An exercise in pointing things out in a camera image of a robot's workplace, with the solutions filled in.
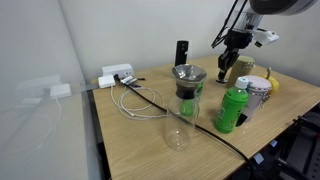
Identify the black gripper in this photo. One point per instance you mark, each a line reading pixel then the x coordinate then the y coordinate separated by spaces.
pixel 238 40

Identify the clear glass carafe silver funnel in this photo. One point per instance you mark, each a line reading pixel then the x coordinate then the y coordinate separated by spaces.
pixel 178 133

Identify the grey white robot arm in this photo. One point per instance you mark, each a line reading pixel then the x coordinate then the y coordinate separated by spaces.
pixel 283 5

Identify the tan canister with lid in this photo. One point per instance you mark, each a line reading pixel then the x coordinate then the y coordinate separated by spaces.
pixel 243 70

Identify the green plastic bottle white cap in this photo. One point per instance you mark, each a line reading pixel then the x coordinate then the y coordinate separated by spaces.
pixel 230 110

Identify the white tin canister metal clasp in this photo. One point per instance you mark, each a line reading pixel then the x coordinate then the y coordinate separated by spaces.
pixel 258 95

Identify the yellow pepper toy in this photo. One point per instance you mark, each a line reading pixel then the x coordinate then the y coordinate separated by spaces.
pixel 274 83

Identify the white paper tag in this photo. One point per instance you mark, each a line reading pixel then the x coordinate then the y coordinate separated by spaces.
pixel 273 143
pixel 259 159

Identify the small silver usb hub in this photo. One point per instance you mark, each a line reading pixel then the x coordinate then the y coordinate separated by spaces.
pixel 128 80

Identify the white power strip box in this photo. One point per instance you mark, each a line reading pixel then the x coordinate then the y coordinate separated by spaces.
pixel 116 70

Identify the black metal rack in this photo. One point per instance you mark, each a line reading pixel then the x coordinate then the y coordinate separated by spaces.
pixel 303 150

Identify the white power adapter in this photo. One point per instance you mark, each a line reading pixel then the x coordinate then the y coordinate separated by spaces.
pixel 106 81

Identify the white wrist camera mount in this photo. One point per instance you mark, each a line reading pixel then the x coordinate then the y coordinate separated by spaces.
pixel 268 37

